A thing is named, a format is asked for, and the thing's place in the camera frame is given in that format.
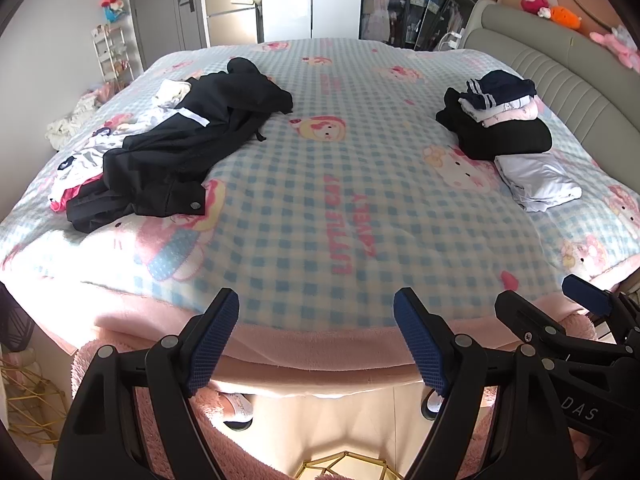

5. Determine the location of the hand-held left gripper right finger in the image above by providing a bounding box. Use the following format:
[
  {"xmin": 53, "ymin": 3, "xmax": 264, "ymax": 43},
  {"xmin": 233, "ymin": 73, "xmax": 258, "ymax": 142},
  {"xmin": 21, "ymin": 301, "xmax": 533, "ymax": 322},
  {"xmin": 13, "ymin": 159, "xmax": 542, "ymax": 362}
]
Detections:
[{"xmin": 392, "ymin": 287, "xmax": 588, "ymax": 480}]

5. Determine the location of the glass front wardrobe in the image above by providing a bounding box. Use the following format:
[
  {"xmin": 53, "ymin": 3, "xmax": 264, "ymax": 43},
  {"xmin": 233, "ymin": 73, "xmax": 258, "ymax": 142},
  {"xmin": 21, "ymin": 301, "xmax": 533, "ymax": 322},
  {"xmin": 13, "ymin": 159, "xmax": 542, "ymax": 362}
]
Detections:
[{"xmin": 359, "ymin": 0, "xmax": 483, "ymax": 52}]

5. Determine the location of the black jacket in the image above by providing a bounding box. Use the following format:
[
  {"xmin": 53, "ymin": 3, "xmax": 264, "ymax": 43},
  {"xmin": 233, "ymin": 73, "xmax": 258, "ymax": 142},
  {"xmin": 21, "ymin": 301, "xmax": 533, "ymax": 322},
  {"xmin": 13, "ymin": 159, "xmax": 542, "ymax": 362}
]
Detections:
[{"xmin": 66, "ymin": 57, "xmax": 294, "ymax": 233}]

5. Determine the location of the bright pink garment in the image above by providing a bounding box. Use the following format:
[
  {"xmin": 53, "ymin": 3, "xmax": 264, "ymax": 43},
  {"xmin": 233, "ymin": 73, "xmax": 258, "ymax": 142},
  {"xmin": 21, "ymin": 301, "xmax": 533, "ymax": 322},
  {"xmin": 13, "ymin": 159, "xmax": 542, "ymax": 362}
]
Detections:
[{"xmin": 49, "ymin": 180, "xmax": 103, "ymax": 213}]

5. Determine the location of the pink fluffy robe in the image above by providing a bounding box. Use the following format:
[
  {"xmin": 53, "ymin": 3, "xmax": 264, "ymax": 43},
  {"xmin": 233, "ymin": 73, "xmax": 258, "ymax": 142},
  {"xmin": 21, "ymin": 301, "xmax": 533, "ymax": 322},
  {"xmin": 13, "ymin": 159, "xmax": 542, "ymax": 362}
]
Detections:
[{"xmin": 70, "ymin": 310, "xmax": 640, "ymax": 480}]

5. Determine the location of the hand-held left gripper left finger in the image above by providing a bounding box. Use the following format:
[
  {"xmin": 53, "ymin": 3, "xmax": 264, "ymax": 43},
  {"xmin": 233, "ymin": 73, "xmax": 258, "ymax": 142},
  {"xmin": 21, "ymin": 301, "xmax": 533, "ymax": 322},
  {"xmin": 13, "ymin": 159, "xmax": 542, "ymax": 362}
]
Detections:
[{"xmin": 51, "ymin": 287, "xmax": 241, "ymax": 480}]

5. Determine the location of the pale lilac folded shirt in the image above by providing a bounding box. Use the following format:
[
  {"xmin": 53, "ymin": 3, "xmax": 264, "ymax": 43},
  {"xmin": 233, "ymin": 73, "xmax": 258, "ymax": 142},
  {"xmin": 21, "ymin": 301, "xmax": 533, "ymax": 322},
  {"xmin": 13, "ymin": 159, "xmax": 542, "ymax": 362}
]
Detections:
[{"xmin": 495, "ymin": 152, "xmax": 583, "ymax": 212}]

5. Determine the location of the grey door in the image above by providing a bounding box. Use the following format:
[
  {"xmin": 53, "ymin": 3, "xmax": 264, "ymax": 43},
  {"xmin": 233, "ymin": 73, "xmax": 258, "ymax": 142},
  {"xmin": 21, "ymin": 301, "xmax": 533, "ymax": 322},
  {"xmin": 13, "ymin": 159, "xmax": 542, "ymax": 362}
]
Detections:
[{"xmin": 126, "ymin": 0, "xmax": 208, "ymax": 73}]

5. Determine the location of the white shelf rack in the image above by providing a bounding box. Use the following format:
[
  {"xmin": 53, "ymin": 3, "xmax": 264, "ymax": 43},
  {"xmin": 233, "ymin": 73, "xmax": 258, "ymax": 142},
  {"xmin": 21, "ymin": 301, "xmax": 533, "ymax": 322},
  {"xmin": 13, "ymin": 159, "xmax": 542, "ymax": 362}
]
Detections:
[{"xmin": 91, "ymin": 24, "xmax": 137, "ymax": 86}]

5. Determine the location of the red plush toy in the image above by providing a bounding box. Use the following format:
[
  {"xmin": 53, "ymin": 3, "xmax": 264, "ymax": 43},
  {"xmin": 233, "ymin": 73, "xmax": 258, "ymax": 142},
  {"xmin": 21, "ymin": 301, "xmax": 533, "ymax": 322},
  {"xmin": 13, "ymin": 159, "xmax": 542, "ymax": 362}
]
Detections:
[{"xmin": 520, "ymin": 0, "xmax": 553, "ymax": 20}]

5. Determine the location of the white cartoon printed garment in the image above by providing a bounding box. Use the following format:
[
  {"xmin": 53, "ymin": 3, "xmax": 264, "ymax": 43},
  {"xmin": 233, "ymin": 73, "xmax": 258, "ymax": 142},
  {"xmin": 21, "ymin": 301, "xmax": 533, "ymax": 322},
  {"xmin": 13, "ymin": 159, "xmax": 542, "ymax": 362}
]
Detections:
[{"xmin": 49, "ymin": 137, "xmax": 126, "ymax": 201}]

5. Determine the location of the navy striped folded garment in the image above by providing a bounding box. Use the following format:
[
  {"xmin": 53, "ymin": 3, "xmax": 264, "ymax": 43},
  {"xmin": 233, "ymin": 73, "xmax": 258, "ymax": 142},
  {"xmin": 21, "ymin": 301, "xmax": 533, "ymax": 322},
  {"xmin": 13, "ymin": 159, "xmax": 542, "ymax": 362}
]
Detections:
[{"xmin": 459, "ymin": 70, "xmax": 537, "ymax": 111}]

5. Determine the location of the orange plush toy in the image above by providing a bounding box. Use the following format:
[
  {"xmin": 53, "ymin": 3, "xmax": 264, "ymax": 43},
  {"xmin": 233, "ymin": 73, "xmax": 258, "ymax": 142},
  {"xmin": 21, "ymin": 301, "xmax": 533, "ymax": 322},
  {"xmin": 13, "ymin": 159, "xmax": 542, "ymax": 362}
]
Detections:
[{"xmin": 549, "ymin": 6, "xmax": 583, "ymax": 31}]

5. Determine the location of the white wardrobe door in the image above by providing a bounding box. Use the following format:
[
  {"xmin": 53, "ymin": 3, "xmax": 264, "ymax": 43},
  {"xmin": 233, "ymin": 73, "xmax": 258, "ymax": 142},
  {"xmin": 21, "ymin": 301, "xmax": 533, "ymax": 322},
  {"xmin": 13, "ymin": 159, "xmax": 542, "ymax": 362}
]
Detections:
[{"xmin": 257, "ymin": 0, "xmax": 363, "ymax": 43}]

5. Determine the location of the red and blue wall plush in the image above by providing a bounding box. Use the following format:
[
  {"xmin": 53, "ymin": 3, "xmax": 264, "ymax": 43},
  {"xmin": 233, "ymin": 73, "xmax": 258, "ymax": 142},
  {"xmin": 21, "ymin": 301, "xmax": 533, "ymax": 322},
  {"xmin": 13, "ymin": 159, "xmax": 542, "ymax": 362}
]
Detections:
[{"xmin": 100, "ymin": 0, "xmax": 128, "ymax": 23}]

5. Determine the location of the dark mesh bin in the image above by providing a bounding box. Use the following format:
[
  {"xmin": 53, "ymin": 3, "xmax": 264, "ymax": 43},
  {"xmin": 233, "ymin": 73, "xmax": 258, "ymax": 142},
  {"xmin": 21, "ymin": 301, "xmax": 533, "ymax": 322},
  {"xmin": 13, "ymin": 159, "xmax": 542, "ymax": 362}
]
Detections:
[{"xmin": 0, "ymin": 282, "xmax": 37, "ymax": 356}]

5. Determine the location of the black folded sweater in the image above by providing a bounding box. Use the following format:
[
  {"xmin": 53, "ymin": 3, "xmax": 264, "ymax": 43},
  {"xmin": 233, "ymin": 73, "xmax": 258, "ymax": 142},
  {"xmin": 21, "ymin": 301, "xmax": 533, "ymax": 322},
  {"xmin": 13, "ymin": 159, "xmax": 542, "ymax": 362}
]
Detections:
[{"xmin": 436, "ymin": 87, "xmax": 553, "ymax": 161}]

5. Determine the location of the pink folded garment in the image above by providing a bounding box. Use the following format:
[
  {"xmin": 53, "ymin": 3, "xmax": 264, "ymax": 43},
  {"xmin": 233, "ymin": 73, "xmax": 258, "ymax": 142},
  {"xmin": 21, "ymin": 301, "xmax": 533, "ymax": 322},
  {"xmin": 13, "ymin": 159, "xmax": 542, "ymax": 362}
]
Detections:
[{"xmin": 482, "ymin": 100, "xmax": 541, "ymax": 128}]

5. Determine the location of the blue checkered cartoon blanket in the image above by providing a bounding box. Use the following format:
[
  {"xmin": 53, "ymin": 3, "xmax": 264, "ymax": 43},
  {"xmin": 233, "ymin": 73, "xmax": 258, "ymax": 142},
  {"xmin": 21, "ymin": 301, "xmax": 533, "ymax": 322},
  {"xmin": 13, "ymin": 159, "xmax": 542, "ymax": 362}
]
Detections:
[{"xmin": 0, "ymin": 37, "xmax": 640, "ymax": 321}]

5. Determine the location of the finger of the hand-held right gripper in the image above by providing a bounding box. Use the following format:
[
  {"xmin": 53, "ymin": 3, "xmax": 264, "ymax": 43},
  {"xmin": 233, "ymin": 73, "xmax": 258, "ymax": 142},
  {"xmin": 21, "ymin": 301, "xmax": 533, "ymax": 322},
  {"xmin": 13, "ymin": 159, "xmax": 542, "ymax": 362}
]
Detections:
[
  {"xmin": 561, "ymin": 274, "xmax": 640, "ymax": 346},
  {"xmin": 494, "ymin": 290, "xmax": 608, "ymax": 361}
]

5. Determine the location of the beige fridge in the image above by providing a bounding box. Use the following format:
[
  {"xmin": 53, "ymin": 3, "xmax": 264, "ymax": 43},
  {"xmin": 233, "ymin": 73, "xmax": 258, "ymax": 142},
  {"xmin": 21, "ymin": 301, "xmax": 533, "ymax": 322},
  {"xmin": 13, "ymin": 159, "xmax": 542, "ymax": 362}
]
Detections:
[{"xmin": 202, "ymin": 0, "xmax": 261, "ymax": 47}]

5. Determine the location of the white shirt with navy trim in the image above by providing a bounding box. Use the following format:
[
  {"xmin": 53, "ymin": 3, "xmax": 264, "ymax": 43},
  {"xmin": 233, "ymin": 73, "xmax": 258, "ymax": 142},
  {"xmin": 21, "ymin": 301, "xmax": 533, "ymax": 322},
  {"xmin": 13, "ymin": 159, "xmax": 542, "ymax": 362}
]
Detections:
[{"xmin": 92, "ymin": 79, "xmax": 193, "ymax": 153}]

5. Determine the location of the pale clothes heap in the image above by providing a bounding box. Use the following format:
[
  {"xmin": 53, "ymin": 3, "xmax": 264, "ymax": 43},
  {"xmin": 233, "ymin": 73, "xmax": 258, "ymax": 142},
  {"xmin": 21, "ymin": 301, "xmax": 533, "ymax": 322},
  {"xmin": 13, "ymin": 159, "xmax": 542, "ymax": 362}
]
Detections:
[{"xmin": 46, "ymin": 92, "xmax": 98, "ymax": 152}]

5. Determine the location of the white slipper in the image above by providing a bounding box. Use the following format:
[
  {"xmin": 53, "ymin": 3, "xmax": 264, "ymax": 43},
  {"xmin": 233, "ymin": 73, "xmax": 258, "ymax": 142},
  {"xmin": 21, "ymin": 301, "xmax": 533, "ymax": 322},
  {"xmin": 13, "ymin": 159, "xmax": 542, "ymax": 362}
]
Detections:
[
  {"xmin": 220, "ymin": 392, "xmax": 253, "ymax": 431},
  {"xmin": 420, "ymin": 387, "xmax": 446, "ymax": 420}
]

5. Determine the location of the padded grey bed headboard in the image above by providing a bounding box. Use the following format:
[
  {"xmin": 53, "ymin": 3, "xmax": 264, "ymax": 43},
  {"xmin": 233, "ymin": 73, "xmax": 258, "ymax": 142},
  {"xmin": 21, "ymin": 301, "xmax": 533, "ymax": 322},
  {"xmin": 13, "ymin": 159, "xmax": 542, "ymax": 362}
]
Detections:
[{"xmin": 462, "ymin": 0, "xmax": 640, "ymax": 161}]

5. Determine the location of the gold wire basket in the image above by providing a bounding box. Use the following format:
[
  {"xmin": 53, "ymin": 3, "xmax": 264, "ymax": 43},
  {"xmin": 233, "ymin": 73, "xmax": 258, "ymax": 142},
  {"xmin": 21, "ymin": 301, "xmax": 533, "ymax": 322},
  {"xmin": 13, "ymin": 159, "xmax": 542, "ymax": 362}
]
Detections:
[
  {"xmin": 295, "ymin": 451, "xmax": 403, "ymax": 480},
  {"xmin": 0, "ymin": 355, "xmax": 68, "ymax": 443}
]

